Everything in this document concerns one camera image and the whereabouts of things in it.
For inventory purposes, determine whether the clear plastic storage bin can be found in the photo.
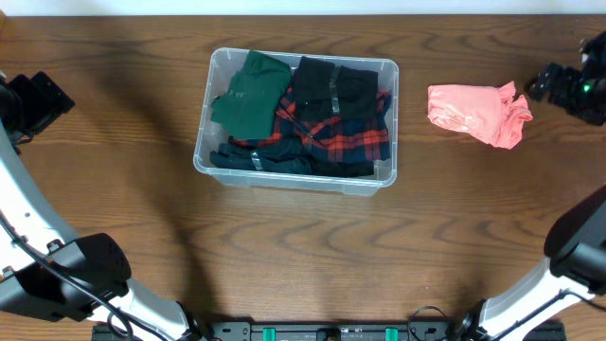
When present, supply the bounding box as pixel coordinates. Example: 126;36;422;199
192;46;400;197

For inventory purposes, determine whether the dark green garment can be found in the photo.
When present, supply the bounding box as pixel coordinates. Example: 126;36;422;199
211;50;292;139

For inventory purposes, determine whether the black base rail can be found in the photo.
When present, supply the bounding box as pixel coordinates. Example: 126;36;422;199
92;321;568;341

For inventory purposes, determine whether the pink garment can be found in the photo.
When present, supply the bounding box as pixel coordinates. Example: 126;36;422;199
427;81;533;150

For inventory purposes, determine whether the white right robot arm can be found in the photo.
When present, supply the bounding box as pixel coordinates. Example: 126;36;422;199
449;34;605;340

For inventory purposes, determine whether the red black plaid shirt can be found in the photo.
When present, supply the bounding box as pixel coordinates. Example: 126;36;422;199
229;88;392;164

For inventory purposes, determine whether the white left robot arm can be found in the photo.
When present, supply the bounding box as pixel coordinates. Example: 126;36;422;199
1;72;212;340

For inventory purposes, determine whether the dark navy fleece garment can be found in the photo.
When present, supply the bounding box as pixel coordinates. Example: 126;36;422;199
209;138;313;175

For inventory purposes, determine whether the black garment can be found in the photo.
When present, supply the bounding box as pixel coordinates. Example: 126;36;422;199
293;57;378;121
312;159;374;178

